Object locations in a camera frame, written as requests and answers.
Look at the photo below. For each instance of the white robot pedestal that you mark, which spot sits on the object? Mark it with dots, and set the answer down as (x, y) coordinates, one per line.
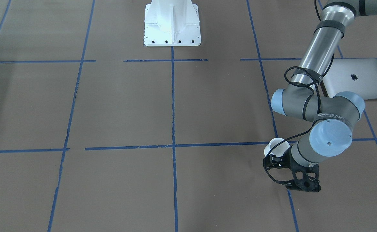
(171, 23)

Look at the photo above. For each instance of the grey closed laptop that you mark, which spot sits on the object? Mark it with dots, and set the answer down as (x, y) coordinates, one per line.
(353, 75)

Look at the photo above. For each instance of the white cup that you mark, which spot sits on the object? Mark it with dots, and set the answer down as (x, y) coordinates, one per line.
(276, 147)

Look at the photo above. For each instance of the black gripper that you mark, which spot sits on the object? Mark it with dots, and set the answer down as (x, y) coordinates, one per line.
(284, 160)

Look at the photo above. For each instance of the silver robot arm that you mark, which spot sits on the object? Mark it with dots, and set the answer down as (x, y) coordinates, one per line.
(333, 118)

